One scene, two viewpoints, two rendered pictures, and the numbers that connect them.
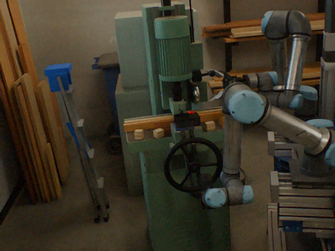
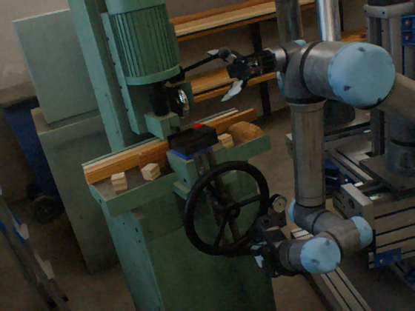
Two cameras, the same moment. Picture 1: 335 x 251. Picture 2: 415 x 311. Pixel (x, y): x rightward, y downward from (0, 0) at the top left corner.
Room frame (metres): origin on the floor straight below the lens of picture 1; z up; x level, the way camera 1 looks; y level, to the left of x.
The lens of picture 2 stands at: (0.79, 0.27, 1.44)
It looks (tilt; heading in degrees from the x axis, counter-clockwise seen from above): 23 degrees down; 341
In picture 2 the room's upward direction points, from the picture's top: 12 degrees counter-clockwise
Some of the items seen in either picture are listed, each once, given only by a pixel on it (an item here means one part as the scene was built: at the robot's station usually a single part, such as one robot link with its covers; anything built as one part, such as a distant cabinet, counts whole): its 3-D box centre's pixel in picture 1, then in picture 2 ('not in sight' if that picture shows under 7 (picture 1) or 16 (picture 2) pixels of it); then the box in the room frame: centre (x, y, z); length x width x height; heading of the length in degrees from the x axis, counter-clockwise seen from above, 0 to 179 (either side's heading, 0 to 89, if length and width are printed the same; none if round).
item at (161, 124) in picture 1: (176, 125); (173, 152); (2.03, -0.05, 0.93); 0.24 x 0.01 x 0.06; 97
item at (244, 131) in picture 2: (228, 120); (243, 128); (2.07, -0.33, 0.92); 0.14 x 0.09 x 0.04; 7
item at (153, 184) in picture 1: (182, 199); (187, 261); (2.24, -0.05, 0.36); 0.58 x 0.45 x 0.71; 7
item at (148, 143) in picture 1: (184, 136); (188, 167); (2.02, -0.08, 0.87); 0.61 x 0.30 x 0.06; 97
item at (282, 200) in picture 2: (238, 175); (277, 204); (1.95, -0.35, 0.65); 0.06 x 0.04 x 0.08; 97
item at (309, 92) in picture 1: (304, 99); not in sight; (2.11, -0.74, 0.98); 0.13 x 0.12 x 0.14; 54
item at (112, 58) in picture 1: (130, 100); (50, 145); (4.05, 0.35, 0.48); 0.64 x 0.54 x 0.97; 94
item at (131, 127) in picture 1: (184, 120); (178, 143); (2.13, -0.10, 0.92); 0.67 x 0.02 x 0.04; 97
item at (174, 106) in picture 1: (178, 107); (163, 125); (2.15, -0.07, 0.99); 0.14 x 0.07 x 0.09; 7
